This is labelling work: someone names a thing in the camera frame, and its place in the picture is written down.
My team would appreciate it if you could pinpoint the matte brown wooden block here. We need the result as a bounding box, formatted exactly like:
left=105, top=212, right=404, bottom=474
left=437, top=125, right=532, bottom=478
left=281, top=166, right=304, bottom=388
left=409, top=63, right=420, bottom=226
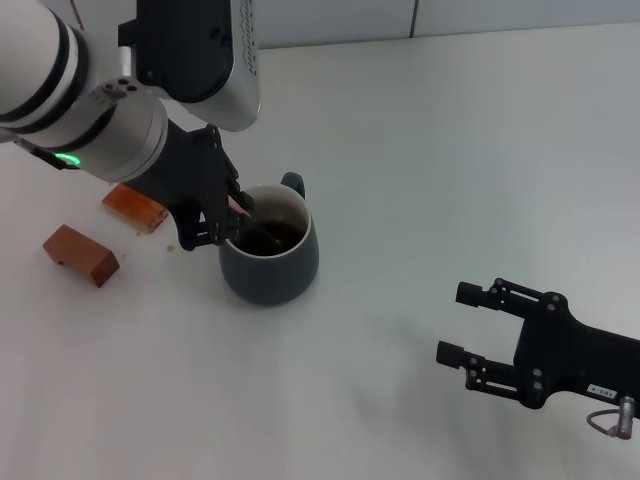
left=42, top=224, right=121, bottom=289

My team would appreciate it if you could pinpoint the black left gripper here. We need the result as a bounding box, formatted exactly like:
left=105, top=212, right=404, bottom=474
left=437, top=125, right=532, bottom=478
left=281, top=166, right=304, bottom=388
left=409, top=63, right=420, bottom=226
left=124, top=117, right=255, bottom=252

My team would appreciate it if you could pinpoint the brown cable with metal plug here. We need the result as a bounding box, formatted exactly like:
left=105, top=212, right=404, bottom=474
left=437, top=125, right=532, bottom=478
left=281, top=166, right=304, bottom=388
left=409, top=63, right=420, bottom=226
left=587, top=395, right=636, bottom=440

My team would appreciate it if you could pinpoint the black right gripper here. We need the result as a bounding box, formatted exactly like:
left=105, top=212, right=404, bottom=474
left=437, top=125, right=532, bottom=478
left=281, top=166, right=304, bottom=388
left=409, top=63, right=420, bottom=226
left=435, top=277, right=640, bottom=410

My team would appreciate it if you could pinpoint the glossy orange wooden block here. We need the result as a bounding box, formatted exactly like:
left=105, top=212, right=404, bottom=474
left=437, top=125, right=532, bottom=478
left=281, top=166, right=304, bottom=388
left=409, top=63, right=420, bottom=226
left=102, top=183, right=170, bottom=236

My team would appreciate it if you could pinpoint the grey ceramic cup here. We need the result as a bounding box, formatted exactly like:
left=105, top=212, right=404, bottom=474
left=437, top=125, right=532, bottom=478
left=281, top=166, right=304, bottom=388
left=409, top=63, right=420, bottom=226
left=218, top=171, right=320, bottom=307

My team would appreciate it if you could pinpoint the pink handled metal spoon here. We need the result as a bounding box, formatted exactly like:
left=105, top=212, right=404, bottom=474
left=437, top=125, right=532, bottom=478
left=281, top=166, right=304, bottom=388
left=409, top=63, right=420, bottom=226
left=228, top=196, right=286, bottom=249

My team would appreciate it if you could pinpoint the dark coffee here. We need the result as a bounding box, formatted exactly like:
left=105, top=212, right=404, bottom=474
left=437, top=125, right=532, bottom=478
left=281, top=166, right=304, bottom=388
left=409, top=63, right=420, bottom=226
left=234, top=218, right=307, bottom=257

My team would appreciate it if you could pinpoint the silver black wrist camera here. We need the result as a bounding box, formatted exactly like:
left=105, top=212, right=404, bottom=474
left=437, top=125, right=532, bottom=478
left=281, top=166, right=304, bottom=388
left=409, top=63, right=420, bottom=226
left=118, top=0, right=263, bottom=132

